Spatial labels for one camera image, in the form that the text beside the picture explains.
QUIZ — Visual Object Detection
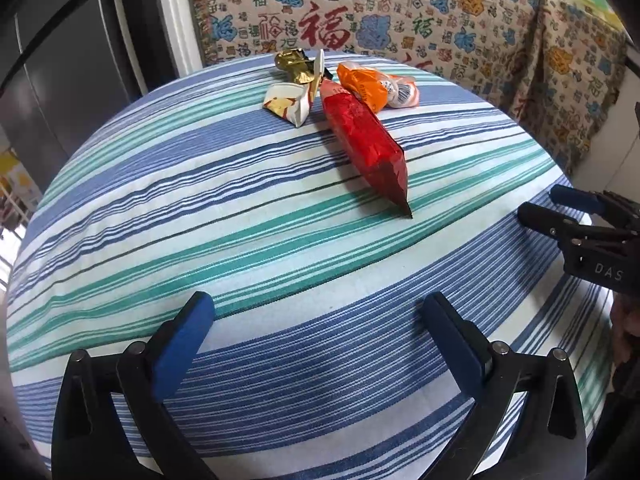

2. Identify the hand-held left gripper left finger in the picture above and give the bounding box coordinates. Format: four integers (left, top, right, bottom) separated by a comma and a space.
50, 291, 216, 480

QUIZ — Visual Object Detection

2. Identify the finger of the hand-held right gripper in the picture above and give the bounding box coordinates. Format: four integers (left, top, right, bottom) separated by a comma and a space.
517, 202, 593, 248
550, 184, 640, 228

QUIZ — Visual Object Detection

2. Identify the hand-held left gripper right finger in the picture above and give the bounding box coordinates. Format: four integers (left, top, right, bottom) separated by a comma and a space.
419, 291, 588, 480

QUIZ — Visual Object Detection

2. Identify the white orange wrapper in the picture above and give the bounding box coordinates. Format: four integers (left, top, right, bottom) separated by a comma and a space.
384, 74, 419, 110

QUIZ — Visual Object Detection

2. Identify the red snack packet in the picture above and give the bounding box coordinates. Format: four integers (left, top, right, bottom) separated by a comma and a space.
320, 78, 414, 220

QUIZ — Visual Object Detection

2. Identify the orange snack packet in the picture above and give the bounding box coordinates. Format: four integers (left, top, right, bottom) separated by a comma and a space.
336, 61, 392, 114

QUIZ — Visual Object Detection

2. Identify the white gold paper wrapper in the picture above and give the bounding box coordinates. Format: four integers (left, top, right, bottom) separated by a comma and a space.
262, 50, 327, 128

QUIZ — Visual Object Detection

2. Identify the gold foil wrapper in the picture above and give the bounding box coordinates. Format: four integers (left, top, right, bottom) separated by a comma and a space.
274, 48, 322, 86

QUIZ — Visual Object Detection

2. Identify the person's right hand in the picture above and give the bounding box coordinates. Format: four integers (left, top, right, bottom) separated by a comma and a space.
609, 294, 640, 363

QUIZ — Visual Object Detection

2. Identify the printed patterned blanket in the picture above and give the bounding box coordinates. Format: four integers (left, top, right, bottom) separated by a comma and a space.
182, 0, 543, 116
500, 0, 632, 177

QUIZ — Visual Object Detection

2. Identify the blue green striped tablecloth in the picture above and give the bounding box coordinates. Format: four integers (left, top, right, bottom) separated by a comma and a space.
6, 49, 615, 473

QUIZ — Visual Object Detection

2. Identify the yellow green plastic ware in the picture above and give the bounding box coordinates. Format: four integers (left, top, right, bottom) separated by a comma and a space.
572, 0, 618, 18

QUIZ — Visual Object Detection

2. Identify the yellow printed bag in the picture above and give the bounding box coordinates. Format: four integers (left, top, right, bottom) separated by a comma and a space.
0, 146, 42, 221

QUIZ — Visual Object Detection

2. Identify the black refrigerator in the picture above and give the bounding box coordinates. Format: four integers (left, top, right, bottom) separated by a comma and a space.
0, 0, 177, 203

